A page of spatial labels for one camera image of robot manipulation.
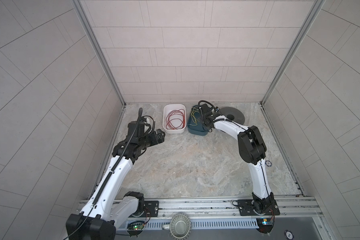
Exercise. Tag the aluminium corner profile left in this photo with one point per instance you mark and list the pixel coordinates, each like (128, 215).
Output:
(97, 49)

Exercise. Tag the aluminium corner profile right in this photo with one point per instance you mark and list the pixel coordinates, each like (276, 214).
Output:
(307, 23)

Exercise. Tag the teal plastic bin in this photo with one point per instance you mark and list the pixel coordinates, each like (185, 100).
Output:
(195, 125)

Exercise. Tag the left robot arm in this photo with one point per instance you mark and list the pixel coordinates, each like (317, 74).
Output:
(100, 218)

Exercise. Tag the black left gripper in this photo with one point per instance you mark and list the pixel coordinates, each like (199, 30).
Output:
(160, 138)

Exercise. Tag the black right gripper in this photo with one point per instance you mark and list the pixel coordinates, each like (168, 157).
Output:
(206, 126)

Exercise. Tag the white plastic bin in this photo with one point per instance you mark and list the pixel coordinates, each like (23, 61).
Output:
(174, 119)

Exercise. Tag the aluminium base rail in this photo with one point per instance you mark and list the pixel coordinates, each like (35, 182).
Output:
(219, 208)

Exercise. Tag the round grey knob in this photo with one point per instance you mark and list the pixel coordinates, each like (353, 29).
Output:
(180, 227)

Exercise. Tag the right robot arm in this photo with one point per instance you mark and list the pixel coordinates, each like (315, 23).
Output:
(252, 150)

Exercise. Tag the grey perforated cable spool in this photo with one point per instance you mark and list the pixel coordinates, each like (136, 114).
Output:
(233, 114)

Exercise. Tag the aluminium corner profile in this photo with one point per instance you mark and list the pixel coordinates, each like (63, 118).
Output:
(307, 23)
(97, 49)

